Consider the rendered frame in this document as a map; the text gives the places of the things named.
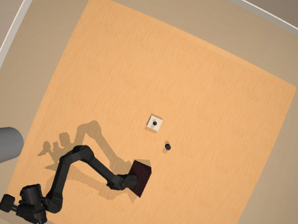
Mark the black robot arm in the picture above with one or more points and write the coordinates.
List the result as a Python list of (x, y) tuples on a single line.
[(38, 205)]

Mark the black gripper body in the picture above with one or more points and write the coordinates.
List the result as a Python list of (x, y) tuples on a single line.
[(7, 204)]

